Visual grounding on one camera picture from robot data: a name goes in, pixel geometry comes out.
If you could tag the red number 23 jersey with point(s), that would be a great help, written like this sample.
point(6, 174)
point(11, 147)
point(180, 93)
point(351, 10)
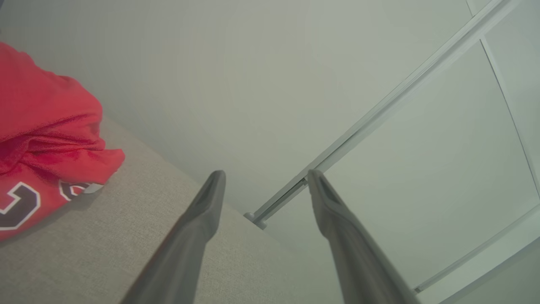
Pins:
point(46, 126)

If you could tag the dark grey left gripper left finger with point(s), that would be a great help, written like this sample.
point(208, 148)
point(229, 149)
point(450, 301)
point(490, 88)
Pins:
point(190, 240)

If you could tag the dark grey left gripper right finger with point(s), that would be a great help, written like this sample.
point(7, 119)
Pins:
point(354, 253)

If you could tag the grey partition post with feet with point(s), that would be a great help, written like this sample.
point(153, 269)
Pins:
point(400, 90)

